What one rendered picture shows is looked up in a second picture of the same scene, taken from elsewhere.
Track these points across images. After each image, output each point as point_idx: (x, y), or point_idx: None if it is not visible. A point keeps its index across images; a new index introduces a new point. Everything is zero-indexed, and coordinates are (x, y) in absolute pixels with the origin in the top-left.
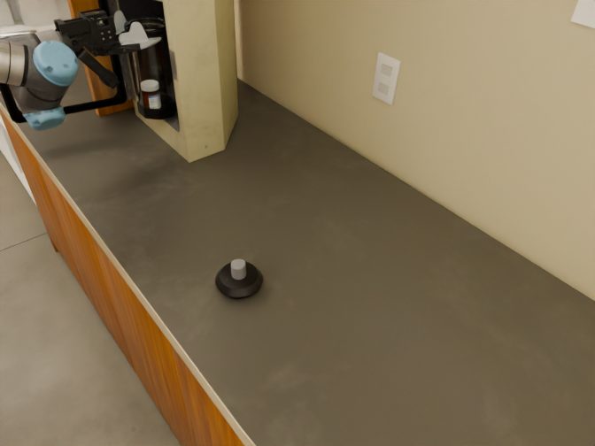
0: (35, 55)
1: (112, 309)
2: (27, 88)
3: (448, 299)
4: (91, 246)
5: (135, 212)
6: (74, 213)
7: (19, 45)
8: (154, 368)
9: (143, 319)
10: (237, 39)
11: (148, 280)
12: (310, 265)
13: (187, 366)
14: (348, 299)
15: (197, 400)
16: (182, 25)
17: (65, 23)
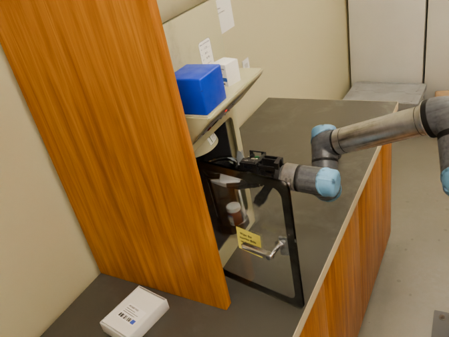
0: (334, 126)
1: None
2: (337, 160)
3: (285, 126)
4: (323, 313)
5: (319, 210)
6: (313, 318)
7: (335, 129)
8: (349, 296)
9: (349, 248)
10: (81, 246)
11: (355, 180)
12: (299, 152)
13: (363, 198)
14: (308, 140)
15: (364, 216)
16: (232, 133)
17: (278, 156)
